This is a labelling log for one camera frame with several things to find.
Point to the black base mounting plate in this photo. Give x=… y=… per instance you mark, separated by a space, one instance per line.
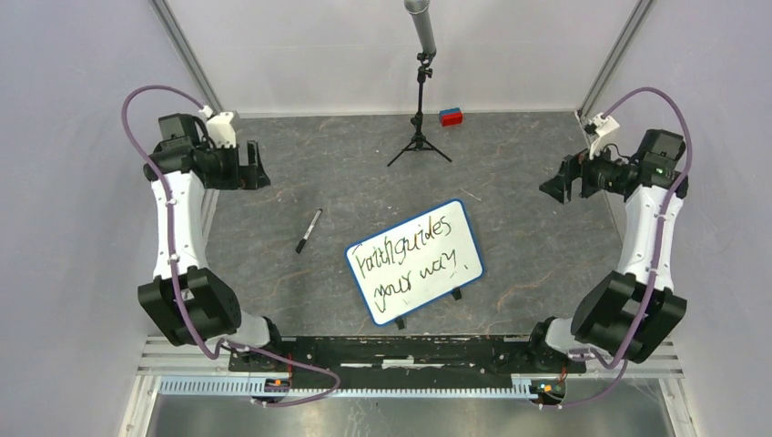
x=408 y=362

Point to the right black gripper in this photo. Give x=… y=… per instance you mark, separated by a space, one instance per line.
x=577 y=166

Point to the red and blue eraser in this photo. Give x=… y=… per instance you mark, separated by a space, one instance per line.
x=450 y=117

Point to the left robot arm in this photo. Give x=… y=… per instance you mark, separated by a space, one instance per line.
x=186 y=300

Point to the silver microphone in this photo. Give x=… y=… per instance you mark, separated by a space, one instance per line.
x=420 y=16

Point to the blue-framed whiteboard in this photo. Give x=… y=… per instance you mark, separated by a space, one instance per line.
x=416 y=262

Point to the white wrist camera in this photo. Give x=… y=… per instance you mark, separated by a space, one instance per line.
x=221 y=132
x=602 y=129

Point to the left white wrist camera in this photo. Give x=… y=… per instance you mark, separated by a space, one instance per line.
x=221 y=132

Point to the black whiteboard marker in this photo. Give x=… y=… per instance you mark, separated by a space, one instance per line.
x=303 y=241

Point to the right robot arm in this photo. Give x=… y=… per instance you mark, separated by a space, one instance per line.
x=633 y=308

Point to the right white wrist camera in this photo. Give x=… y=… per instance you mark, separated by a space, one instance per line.
x=602 y=129

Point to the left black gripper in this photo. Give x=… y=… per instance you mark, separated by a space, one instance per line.
x=241 y=180

